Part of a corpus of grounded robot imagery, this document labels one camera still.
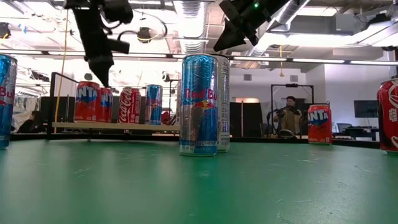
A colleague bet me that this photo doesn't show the long ceiling light strip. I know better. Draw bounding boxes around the long ceiling light strip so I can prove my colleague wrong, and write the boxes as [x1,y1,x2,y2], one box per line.
[292,58,346,64]
[233,56,287,62]
[349,60,398,66]
[111,52,185,60]

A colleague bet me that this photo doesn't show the silver ribbed air duct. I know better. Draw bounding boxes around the silver ribbed air duct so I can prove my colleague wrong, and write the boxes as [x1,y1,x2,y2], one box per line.
[172,0,210,55]

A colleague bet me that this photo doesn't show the yellow cable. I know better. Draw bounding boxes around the yellow cable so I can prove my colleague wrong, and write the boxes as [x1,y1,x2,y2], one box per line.
[54,8,70,134]

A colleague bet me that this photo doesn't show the red Coca-Cola can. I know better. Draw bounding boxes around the red Coca-Cola can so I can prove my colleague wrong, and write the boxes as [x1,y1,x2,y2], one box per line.
[376,78,398,156]
[118,86,142,124]

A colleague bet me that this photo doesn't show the black wall screen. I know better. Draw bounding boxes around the black wall screen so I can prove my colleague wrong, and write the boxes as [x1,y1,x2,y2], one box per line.
[353,100,379,118]

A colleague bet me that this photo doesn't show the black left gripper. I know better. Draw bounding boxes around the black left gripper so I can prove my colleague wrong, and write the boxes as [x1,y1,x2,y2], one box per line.
[73,7,114,88]

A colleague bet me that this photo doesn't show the black stand frame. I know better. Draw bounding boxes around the black stand frame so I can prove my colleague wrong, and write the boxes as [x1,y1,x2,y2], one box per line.
[269,83,315,138]

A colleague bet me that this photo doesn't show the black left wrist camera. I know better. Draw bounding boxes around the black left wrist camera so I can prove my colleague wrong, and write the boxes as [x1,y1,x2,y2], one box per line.
[107,39,131,55]

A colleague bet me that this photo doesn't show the person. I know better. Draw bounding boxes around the person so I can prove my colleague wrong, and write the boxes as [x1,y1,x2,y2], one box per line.
[272,95,304,138]
[17,110,47,134]

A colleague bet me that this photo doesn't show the red Fanta soda can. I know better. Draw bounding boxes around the red Fanta soda can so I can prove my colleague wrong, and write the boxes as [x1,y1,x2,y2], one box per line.
[307,103,333,145]
[73,80,101,122]
[98,87,114,123]

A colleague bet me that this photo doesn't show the black partition panel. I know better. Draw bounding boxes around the black partition panel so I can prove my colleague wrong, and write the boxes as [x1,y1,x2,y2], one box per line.
[229,101,264,138]

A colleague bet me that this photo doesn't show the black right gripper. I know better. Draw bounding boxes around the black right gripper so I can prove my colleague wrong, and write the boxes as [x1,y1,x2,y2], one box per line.
[213,0,290,52]

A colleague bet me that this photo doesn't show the silver smooth air duct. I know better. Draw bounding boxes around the silver smooth air duct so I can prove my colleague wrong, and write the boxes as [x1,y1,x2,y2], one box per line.
[248,0,312,57]

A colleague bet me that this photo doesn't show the green table mat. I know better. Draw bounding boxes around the green table mat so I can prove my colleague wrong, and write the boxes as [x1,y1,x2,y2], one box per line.
[0,138,398,224]

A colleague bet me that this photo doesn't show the dark office desk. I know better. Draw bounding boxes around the dark office desk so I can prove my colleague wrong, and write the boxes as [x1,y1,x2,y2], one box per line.
[332,126,380,141]

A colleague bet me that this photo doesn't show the wooden tray board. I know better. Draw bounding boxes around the wooden tray board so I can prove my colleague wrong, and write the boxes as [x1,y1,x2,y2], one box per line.
[46,72,182,141]

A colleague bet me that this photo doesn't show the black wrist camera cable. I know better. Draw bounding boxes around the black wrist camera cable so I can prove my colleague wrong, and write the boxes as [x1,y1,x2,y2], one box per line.
[116,9,169,43]

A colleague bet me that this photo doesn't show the black aluminium table frame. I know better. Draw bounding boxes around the black aluminium table frame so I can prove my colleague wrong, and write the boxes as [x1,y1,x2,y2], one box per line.
[9,132,382,149]

